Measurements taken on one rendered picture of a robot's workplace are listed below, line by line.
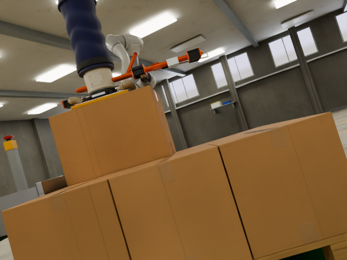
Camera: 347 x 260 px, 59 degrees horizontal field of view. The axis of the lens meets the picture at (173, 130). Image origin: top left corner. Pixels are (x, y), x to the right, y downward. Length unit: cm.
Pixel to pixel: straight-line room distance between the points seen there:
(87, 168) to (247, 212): 98
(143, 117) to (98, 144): 29
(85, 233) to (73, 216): 7
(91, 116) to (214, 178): 91
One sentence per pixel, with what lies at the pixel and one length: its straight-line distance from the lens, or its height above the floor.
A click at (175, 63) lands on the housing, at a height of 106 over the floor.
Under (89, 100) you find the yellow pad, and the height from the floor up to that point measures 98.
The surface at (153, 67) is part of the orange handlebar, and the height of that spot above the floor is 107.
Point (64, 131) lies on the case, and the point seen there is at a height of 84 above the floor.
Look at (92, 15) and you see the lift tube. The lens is 204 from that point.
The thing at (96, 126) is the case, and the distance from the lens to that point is 175.
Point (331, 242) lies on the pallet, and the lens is 121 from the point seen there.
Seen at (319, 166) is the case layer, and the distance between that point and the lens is 115.
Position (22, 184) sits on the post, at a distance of 268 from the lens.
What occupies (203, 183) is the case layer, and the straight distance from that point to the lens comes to 107.
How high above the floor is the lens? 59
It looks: 3 degrees up
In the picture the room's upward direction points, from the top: 17 degrees counter-clockwise
